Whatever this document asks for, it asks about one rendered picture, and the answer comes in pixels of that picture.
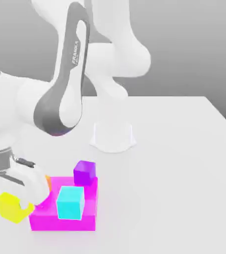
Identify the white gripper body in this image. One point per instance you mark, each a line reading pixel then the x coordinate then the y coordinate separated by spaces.
pixel 32 184

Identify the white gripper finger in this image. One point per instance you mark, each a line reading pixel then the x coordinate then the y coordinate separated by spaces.
pixel 24 204

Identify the small yellow cube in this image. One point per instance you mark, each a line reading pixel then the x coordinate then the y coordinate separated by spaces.
pixel 9 210

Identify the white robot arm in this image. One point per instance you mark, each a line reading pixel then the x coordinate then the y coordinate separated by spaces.
pixel 73 59

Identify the small orange cube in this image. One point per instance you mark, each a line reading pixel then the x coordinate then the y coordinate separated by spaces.
pixel 48 182

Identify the small cyan cube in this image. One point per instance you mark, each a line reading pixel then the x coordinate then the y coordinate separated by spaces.
pixel 69 206

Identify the small purple cube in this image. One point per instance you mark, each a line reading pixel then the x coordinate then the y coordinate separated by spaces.
pixel 84 174

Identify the large magenta box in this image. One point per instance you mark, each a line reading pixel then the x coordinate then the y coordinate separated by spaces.
pixel 61 225

